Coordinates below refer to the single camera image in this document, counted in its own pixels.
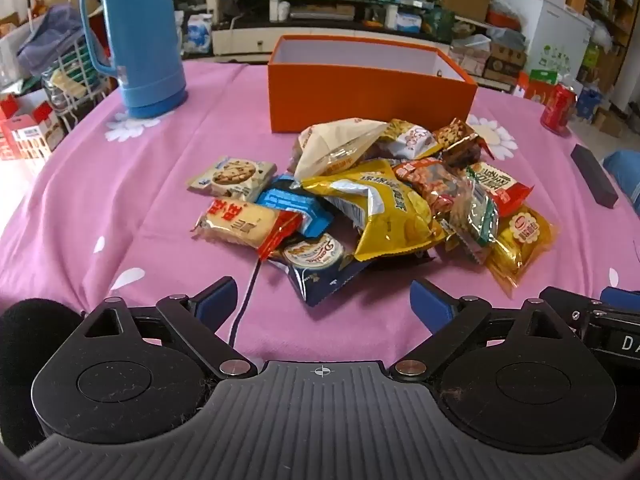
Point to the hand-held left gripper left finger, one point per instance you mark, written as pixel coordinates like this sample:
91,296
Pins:
216,302

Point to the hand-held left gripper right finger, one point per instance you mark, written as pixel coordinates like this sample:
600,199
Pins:
429,305

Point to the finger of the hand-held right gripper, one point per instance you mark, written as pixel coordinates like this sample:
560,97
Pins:
570,305
622,296

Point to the brown cookie packet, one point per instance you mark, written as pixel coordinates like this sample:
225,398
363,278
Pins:
462,147

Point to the orange cardboard box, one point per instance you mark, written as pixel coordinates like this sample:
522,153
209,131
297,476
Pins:
350,102

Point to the yellow clear candy packet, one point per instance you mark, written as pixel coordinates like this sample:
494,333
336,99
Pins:
522,245

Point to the red yellow biscuit packet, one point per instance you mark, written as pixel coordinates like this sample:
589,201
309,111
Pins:
240,222

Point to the green white clear packet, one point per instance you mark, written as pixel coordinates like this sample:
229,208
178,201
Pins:
477,220

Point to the large yellow chip bag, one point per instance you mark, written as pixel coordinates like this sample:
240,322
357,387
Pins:
390,210

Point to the dark blue cookie packet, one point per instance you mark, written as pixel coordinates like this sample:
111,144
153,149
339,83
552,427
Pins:
320,265

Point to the long black box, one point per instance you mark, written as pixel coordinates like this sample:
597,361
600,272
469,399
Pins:
595,175

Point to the blue wafer packet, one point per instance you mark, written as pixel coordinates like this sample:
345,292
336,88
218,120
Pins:
295,205

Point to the white biscuit packet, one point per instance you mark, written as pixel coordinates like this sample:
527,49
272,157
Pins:
232,175

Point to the pink floral tablecloth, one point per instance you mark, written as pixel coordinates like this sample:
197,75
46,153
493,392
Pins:
150,185

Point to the red white snack packet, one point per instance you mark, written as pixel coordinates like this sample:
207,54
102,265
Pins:
502,185

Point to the white yellow snack packet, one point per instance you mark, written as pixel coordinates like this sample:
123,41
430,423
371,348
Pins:
412,140

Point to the beige snack bag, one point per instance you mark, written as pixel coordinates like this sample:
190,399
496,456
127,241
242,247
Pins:
335,145

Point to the white blue carton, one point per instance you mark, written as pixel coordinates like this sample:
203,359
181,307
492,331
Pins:
590,102

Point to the red soda can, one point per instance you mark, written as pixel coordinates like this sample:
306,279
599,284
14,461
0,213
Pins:
557,107

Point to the orange gift carton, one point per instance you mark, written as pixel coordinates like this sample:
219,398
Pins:
537,87

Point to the brown printed carton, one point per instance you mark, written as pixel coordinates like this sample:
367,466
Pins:
505,67

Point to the red white carton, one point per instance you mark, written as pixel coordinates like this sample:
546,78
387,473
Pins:
27,137
42,110

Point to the pink white carton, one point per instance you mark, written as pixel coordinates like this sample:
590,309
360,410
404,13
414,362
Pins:
470,57

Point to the white television stand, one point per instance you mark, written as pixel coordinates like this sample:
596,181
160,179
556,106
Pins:
240,40

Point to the white blue sack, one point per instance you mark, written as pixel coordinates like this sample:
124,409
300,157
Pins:
200,32

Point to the blue thermos flask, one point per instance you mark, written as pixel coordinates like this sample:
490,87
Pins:
145,35

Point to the dark green box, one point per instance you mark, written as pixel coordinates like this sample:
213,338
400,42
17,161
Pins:
440,25

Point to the white chest freezer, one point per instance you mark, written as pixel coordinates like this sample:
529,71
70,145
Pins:
550,25

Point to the blue white tissue box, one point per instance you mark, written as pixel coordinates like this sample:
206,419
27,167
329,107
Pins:
409,22

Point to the white jars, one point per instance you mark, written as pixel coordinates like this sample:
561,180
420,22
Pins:
279,9

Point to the large brown cardboard box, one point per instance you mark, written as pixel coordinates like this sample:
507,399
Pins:
467,0

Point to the purple cloth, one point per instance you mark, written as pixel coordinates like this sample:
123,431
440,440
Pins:
50,40

